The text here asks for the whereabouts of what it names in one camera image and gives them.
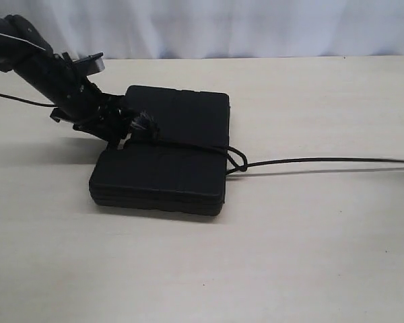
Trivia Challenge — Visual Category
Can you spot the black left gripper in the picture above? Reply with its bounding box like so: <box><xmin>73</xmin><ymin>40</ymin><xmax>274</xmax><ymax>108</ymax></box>
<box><xmin>13</xmin><ymin>52</ymin><xmax>135</xmax><ymax>147</ymax></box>

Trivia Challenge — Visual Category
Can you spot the black plastic carrying case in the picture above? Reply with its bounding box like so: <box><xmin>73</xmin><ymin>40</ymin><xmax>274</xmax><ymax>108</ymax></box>
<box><xmin>89</xmin><ymin>85</ymin><xmax>230</xmax><ymax>216</ymax></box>

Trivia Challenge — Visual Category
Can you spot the black cord with frayed end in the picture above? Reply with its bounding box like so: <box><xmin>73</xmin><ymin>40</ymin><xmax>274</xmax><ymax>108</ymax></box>
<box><xmin>121</xmin><ymin>112</ymin><xmax>404</xmax><ymax>176</ymax></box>

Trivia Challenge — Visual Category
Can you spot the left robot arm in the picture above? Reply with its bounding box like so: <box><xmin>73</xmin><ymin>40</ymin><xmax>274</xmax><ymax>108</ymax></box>
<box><xmin>0</xmin><ymin>15</ymin><xmax>137</xmax><ymax>143</ymax></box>

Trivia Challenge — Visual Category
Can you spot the white zip tie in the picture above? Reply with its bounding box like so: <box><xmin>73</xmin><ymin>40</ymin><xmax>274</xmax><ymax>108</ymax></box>
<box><xmin>0</xmin><ymin>33</ymin><xmax>51</xmax><ymax>52</ymax></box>

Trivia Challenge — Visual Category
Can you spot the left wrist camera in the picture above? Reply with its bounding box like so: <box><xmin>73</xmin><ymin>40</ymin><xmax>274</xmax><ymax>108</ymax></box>
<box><xmin>73</xmin><ymin>52</ymin><xmax>105</xmax><ymax>77</ymax></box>

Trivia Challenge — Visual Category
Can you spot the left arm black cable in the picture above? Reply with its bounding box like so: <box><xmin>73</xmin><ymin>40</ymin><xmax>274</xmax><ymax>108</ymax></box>
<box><xmin>0</xmin><ymin>87</ymin><xmax>57</xmax><ymax>108</ymax></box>

